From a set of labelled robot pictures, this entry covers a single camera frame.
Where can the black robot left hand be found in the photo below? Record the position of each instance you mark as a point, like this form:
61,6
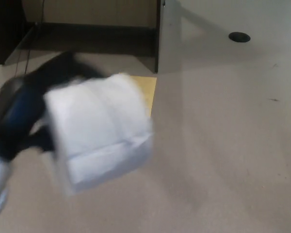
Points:
21,109

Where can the white cloth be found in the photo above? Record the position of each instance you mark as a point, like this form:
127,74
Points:
97,131

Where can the dark wooden desk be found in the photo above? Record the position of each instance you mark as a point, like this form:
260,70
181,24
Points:
7,29

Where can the yellow paper sheet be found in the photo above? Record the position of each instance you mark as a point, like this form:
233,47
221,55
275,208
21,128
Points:
150,92

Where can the black round floor cap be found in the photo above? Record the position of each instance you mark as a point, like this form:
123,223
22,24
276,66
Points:
239,37

